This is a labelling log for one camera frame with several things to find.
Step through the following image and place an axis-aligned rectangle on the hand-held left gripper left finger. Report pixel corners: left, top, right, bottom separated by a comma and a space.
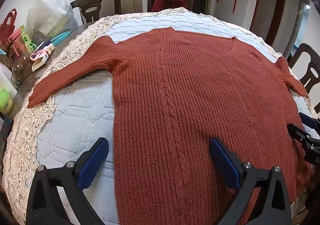
26, 137, 109, 225

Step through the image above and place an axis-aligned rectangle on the pink paper box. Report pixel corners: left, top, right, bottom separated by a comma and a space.
7, 29, 27, 52

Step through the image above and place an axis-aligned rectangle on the pink ribbon gift box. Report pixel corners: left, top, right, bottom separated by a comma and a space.
30, 43, 55, 72

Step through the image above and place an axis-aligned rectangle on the green plastic bottle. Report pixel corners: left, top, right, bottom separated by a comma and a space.
0, 88, 14, 114

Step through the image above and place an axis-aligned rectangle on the red gift bag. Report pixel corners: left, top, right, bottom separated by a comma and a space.
0, 8, 18, 52

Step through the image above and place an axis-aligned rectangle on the rust red knit sweater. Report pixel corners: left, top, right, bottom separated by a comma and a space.
27, 27, 312, 225

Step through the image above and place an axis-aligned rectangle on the teal plastic object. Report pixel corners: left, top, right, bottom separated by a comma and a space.
49, 29, 73, 46

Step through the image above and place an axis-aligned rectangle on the white plastic bag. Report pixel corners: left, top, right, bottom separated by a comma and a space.
27, 0, 79, 41

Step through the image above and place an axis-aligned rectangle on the quilted lace-edged blanket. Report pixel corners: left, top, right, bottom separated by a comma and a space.
1, 7, 318, 225

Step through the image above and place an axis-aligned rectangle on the green leaf-print box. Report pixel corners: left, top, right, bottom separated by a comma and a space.
20, 25, 38, 54

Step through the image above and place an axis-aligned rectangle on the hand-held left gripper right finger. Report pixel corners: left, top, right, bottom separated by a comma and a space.
209, 137, 292, 225

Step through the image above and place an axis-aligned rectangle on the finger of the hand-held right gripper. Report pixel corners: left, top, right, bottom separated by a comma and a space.
287, 122, 313, 145
299, 112, 320, 138

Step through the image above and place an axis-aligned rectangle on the brown wooden door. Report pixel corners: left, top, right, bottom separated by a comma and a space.
249, 0, 287, 52

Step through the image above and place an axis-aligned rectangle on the glass jar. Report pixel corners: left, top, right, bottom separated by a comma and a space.
11, 52, 34, 87

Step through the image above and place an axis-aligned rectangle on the white plastic jug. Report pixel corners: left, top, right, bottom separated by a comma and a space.
0, 63, 18, 99

